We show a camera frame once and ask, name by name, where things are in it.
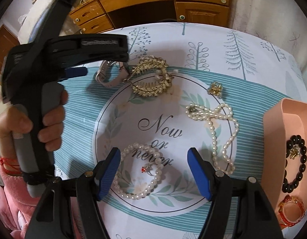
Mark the gold leaf hair comb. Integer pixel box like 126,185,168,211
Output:
131,71,179,97
130,56,169,80

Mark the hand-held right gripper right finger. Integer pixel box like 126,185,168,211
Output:
187,147,283,239

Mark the white lace bed cover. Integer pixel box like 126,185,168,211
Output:
17,0,69,48

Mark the person's left forearm pink sleeve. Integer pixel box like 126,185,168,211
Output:
0,154,48,239

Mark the pink tray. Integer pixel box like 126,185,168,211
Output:
263,98,307,229

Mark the brown wooden door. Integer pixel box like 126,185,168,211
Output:
0,25,19,72

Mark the pink strap wristwatch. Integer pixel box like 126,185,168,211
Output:
97,60,130,88

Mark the person's left hand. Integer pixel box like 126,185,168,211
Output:
0,90,68,158

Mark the pearl bead bracelet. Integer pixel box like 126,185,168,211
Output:
112,142,165,200

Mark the red string wrist bracelet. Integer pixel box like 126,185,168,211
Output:
0,156,21,175

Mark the ring with red stone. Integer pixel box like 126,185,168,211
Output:
141,163,156,176

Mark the long pearl necklace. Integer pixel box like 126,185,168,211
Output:
186,102,240,176

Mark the small gold brooch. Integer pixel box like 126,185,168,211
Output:
208,81,224,97

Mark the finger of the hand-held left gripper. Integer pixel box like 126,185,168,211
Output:
64,67,88,79

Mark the black bead bracelet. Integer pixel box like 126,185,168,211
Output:
282,134,307,193

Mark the white floral curtain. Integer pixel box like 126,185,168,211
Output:
228,0,306,80

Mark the wooden desk with drawers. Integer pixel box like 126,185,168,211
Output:
69,0,231,34

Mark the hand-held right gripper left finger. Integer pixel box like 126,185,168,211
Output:
25,147,121,239

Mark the red orange bracelet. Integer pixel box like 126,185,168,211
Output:
278,195,305,227

